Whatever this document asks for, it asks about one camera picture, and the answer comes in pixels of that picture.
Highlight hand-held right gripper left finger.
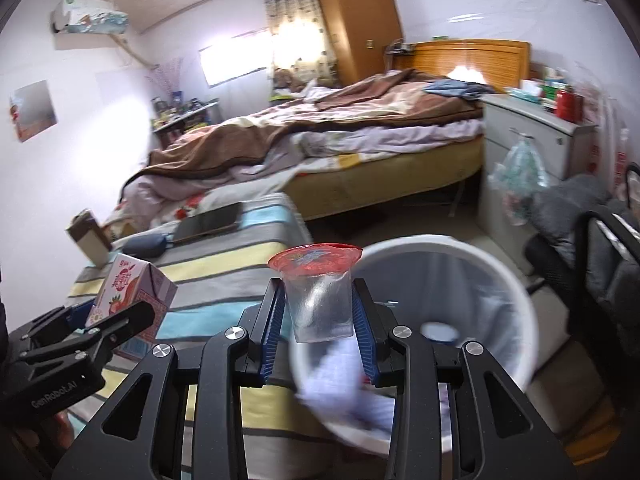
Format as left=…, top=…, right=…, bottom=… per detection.
left=52, top=277, right=289, bottom=480

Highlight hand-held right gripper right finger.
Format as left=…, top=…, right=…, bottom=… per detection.
left=350, top=280, right=581, bottom=480

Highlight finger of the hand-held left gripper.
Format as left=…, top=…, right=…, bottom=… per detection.
left=20, top=301, right=157, bottom=376
left=22, top=302, right=98, bottom=343

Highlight pink milk carton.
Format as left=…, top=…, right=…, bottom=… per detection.
left=85, top=253, right=178, bottom=361

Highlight clear jelly cup red lid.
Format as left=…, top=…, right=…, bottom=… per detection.
left=267, top=242, right=363, bottom=345

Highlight lavender paper towel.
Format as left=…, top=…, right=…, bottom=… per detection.
left=294, top=337, right=396, bottom=433

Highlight white trash bin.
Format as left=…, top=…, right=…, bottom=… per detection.
left=290, top=234, right=538, bottom=453

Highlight purple drink carton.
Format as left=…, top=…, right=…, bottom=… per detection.
left=66, top=209, right=114, bottom=267

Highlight white round lid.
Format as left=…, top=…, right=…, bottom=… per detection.
left=420, top=322, right=461, bottom=343

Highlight dark blue case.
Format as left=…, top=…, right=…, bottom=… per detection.
left=121, top=232, right=173, bottom=257

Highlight striped tablecloth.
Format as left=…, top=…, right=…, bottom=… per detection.
left=65, top=192, right=316, bottom=480

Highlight grey bin liner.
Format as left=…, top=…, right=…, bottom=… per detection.
left=360, top=250, right=521, bottom=411

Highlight dark smartphone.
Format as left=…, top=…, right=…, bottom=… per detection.
left=172, top=201, right=244, bottom=243

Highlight floral bedsheet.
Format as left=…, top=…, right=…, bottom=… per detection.
left=102, top=187, right=236, bottom=243

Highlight bed with yellow mattress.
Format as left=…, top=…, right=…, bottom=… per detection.
left=117, top=67, right=486, bottom=241

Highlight brown blanket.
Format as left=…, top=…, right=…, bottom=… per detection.
left=132, top=70, right=493, bottom=183

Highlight lavender bedsheet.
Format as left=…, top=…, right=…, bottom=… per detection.
left=120, top=120, right=483, bottom=211

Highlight cluttered white shelf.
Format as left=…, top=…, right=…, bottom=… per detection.
left=150, top=91, right=222, bottom=136

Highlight hanging clear plastic bag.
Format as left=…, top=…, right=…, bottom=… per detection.
left=487, top=132, right=551, bottom=226

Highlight grey padded chair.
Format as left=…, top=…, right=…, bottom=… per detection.
left=522, top=162, right=640, bottom=326

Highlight vase of dry branches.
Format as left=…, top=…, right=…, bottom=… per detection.
left=145, top=55, right=186, bottom=106

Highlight brown teddy bear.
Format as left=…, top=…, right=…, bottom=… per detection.
left=272, top=67, right=296, bottom=93

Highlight white air conditioner pipe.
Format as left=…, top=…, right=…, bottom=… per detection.
left=117, top=35, right=161, bottom=68

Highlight blue folded clothes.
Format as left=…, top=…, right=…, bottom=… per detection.
left=422, top=78, right=496, bottom=101

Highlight white nightstand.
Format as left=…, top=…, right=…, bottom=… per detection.
left=475, top=92, right=598, bottom=233

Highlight window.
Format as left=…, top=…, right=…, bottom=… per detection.
left=199, top=30, right=273, bottom=87

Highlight teal tissue pack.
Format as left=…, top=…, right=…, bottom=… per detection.
left=504, top=85, right=543, bottom=105

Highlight white air conditioner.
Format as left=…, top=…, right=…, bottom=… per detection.
left=49, top=0, right=130, bottom=36

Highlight wooden headboard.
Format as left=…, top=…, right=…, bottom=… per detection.
left=385, top=39, right=531, bottom=93

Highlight white red-print plastic bag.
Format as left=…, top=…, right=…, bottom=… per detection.
left=585, top=85, right=633, bottom=201

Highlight red canister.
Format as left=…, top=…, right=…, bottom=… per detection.
left=555, top=89, right=583, bottom=122

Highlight green boxes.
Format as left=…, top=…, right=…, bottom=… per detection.
left=540, top=67, right=571, bottom=106

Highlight wooden wardrobe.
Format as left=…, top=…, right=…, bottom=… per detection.
left=312, top=0, right=406, bottom=88

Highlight patterned curtain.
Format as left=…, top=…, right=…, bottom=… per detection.
left=263, top=0, right=341, bottom=91

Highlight square wall mirror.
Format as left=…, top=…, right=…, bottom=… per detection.
left=10, top=80, right=58, bottom=142

